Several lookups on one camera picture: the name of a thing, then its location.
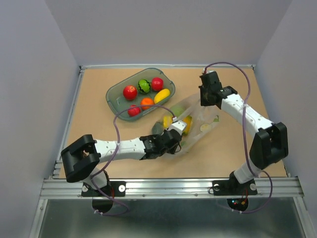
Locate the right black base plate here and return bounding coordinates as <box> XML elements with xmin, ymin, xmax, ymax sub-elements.
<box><xmin>211</xmin><ymin>179</ymin><xmax>258</xmax><ymax>196</ymax></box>

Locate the red apple right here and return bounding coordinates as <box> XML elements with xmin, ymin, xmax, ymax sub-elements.
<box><xmin>151</xmin><ymin>77</ymin><xmax>163</xmax><ymax>92</ymax></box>

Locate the red toy strawberry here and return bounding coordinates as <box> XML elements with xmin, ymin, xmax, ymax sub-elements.
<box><xmin>127</xmin><ymin>105</ymin><xmax>142</xmax><ymax>117</ymax></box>

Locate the clear plastic bag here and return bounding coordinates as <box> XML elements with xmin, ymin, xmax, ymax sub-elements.
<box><xmin>151</xmin><ymin>94</ymin><xmax>221</xmax><ymax>156</ymax></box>

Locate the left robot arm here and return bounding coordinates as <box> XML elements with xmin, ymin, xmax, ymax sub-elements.
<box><xmin>61</xmin><ymin>129</ymin><xmax>182</xmax><ymax>195</ymax></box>

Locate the aluminium front rail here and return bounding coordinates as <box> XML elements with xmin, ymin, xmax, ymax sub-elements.
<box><xmin>40</xmin><ymin>178</ymin><xmax>304</xmax><ymax>200</ymax></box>

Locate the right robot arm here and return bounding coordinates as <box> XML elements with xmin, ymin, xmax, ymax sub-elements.
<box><xmin>199</xmin><ymin>71</ymin><xmax>289</xmax><ymax>193</ymax></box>

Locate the red apple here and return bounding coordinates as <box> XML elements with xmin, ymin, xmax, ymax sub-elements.
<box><xmin>151</xmin><ymin>77</ymin><xmax>163</xmax><ymax>92</ymax></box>
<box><xmin>123</xmin><ymin>85</ymin><xmax>138</xmax><ymax>101</ymax></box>

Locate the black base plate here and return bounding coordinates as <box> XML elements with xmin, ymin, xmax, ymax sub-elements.
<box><xmin>81</xmin><ymin>180</ymin><xmax>126</xmax><ymax>197</ymax></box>
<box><xmin>211</xmin><ymin>179</ymin><xmax>258</xmax><ymax>196</ymax></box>

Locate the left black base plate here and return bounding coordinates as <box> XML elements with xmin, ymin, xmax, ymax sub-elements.
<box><xmin>81</xmin><ymin>180</ymin><xmax>126</xmax><ymax>197</ymax></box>

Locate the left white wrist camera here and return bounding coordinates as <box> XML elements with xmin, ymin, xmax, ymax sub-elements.
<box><xmin>167</xmin><ymin>117</ymin><xmax>187</xmax><ymax>135</ymax></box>

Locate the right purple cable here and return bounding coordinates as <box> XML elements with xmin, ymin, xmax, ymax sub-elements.
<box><xmin>203</xmin><ymin>61</ymin><xmax>273</xmax><ymax>214</ymax></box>

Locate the yellow toy mango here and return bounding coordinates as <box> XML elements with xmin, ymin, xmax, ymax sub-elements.
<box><xmin>154</xmin><ymin>89</ymin><xmax>170</xmax><ymax>104</ymax></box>

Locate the dark green fruit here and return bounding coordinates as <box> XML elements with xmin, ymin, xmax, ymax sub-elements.
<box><xmin>152</xmin><ymin>121</ymin><xmax>164</xmax><ymax>134</ymax></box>

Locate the green toy watermelon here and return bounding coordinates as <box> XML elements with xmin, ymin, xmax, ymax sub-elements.
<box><xmin>138</xmin><ymin>79</ymin><xmax>151</xmax><ymax>94</ymax></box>

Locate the grey-green plastic basin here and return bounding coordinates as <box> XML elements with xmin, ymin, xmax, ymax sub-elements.
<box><xmin>106</xmin><ymin>68</ymin><xmax>176</xmax><ymax>121</ymax></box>

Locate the orange toy fruit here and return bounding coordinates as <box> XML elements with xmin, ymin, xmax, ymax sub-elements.
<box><xmin>140</xmin><ymin>98</ymin><xmax>155</xmax><ymax>111</ymax></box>

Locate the green fruit in bag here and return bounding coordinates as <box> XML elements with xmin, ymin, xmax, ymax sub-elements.
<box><xmin>170</xmin><ymin>105</ymin><xmax>186</xmax><ymax>117</ymax></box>

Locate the red apple left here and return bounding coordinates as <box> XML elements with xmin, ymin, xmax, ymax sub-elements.
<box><xmin>123</xmin><ymin>85</ymin><xmax>138</xmax><ymax>101</ymax></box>

